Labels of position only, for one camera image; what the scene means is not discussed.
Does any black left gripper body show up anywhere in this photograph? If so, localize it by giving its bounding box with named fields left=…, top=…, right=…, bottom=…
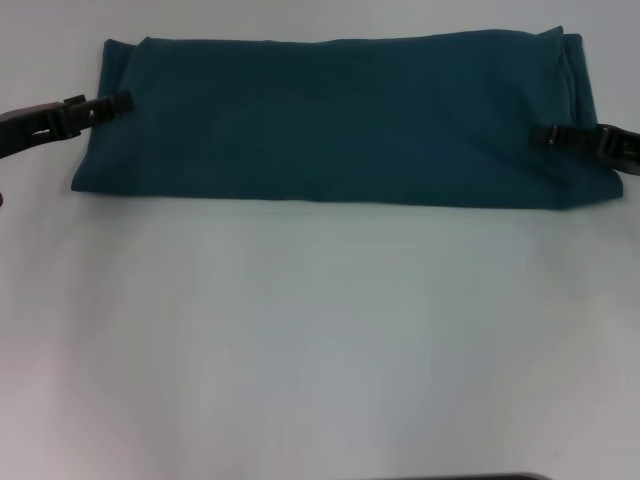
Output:
left=0, top=102, right=69, bottom=162

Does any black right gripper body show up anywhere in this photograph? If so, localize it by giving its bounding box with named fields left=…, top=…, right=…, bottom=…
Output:
left=599, top=123, right=640, bottom=177

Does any teal T-shirt with FREE print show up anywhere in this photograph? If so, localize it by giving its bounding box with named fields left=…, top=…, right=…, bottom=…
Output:
left=70, top=25, right=626, bottom=212

